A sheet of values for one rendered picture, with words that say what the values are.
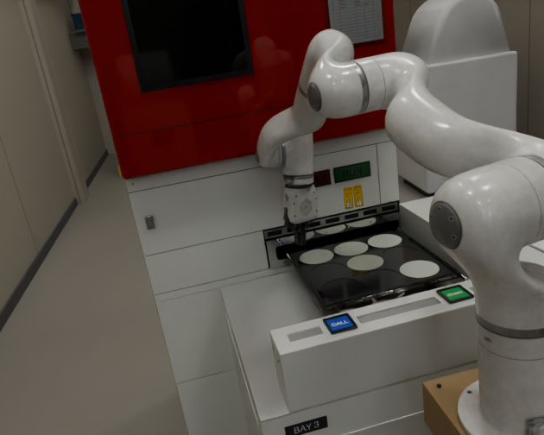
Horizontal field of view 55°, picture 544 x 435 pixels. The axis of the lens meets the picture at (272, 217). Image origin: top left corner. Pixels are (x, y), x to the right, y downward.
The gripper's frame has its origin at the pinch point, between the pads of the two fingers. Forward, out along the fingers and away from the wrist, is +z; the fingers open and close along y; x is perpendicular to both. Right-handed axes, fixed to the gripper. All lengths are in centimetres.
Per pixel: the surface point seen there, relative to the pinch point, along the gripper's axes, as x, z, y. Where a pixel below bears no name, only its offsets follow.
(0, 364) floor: 200, 105, -47
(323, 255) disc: -1.4, 7.1, 7.8
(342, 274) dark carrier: -13.9, 7.9, 2.3
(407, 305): -43.5, 3.9, -9.9
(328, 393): -39, 18, -29
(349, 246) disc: -3.5, 5.8, 16.8
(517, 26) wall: 128, -81, 387
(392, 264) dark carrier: -21.8, 6.2, 13.7
